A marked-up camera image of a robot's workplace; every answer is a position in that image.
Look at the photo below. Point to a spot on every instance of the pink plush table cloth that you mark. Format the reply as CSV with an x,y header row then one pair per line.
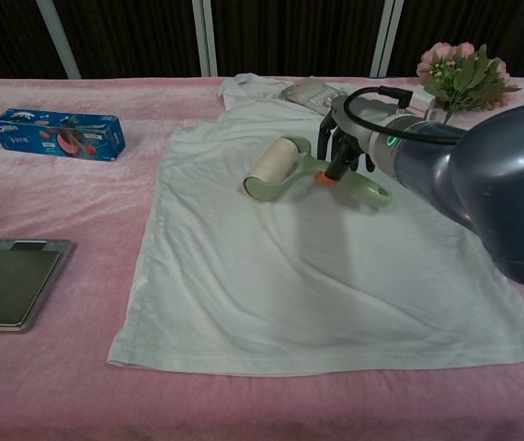
x,y
60,381

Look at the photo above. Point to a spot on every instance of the white-grey frame post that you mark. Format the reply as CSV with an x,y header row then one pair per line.
x,y
385,37

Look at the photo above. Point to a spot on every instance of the dark pleated curtain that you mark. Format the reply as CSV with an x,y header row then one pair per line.
x,y
289,32

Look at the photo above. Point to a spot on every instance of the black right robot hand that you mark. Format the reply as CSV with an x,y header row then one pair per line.
x,y
347,138

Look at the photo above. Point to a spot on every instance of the blister card with metal knobs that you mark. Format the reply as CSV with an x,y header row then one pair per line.
x,y
310,94

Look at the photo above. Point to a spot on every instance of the slanted white frame post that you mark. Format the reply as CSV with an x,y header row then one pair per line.
x,y
60,37

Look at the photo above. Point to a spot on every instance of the green lint roller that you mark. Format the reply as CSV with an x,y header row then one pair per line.
x,y
280,161

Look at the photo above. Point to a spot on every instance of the white t-shirt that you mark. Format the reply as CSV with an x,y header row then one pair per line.
x,y
289,275

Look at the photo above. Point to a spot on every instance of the pink artificial flower bouquet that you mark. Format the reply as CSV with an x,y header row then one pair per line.
x,y
466,75

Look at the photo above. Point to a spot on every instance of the white double frame post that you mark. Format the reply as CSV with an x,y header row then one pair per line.
x,y
206,37

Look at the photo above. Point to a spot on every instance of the small white box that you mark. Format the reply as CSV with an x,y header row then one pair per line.
x,y
420,98

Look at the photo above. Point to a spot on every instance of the grey kitchen scale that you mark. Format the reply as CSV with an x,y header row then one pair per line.
x,y
9,287

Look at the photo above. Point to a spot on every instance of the blue Oreo cookie box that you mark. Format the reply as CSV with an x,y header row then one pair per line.
x,y
60,134

